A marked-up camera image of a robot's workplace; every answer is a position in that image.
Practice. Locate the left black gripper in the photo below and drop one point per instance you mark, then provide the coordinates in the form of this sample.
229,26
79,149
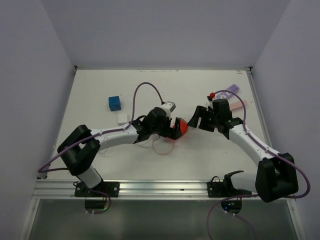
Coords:
170,132

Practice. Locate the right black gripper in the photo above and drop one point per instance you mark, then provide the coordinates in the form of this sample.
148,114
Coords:
199,112

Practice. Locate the orange cube socket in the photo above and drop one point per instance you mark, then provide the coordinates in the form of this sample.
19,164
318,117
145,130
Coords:
184,128

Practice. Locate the blue cube socket adapter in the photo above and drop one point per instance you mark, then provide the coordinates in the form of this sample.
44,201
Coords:
114,103

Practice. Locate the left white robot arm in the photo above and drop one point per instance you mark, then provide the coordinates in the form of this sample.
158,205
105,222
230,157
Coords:
80,148

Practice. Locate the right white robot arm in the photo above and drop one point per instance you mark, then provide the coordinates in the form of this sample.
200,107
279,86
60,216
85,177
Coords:
275,177

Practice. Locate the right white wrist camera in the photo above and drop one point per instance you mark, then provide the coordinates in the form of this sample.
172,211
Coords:
210,99

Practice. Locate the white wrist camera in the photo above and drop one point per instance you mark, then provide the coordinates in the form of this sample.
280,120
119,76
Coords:
210,99
168,107

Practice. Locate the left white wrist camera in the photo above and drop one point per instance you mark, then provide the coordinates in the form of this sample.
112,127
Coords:
168,107

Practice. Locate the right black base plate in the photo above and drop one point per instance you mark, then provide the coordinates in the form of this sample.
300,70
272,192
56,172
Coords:
217,189

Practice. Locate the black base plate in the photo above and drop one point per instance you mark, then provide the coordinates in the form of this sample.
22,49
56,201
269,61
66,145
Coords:
111,188
217,189

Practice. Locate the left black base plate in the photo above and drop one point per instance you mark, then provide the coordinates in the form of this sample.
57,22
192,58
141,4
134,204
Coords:
111,188

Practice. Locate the aluminium mounting rail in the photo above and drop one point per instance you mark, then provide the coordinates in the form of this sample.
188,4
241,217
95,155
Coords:
195,190

